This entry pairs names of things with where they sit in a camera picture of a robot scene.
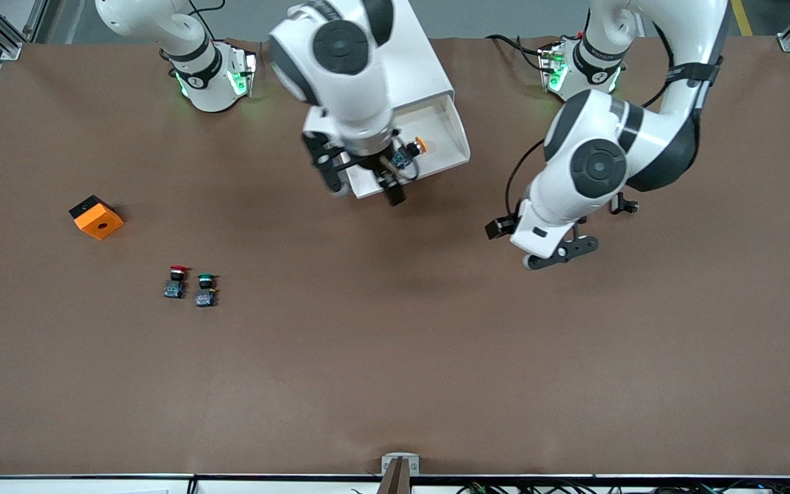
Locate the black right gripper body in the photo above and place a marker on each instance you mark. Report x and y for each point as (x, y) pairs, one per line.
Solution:
(380, 167)

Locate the beige cabinet drawer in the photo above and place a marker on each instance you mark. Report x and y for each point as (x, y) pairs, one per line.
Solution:
(439, 147)

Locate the small black plastic part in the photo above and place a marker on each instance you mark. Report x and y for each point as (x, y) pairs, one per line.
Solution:
(625, 204)

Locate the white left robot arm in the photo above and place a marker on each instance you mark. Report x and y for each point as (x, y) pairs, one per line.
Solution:
(607, 151)

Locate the yellow push button switch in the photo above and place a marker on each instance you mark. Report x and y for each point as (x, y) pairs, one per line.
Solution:
(420, 145)

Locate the white drawer cabinet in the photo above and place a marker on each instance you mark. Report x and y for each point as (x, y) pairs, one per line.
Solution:
(422, 62)

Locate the brown table cover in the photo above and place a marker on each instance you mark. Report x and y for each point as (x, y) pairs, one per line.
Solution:
(395, 357)

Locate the green push button switch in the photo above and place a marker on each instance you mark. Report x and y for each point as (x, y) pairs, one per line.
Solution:
(206, 291)

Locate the orange box with hole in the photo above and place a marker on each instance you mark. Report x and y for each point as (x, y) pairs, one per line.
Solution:
(97, 218)

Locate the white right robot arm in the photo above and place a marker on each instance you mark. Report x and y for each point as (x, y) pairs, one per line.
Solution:
(340, 68)

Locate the grey metal bracket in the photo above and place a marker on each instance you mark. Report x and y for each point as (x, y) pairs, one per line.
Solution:
(400, 466)

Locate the red push button switch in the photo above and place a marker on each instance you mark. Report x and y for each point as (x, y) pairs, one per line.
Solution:
(175, 283)

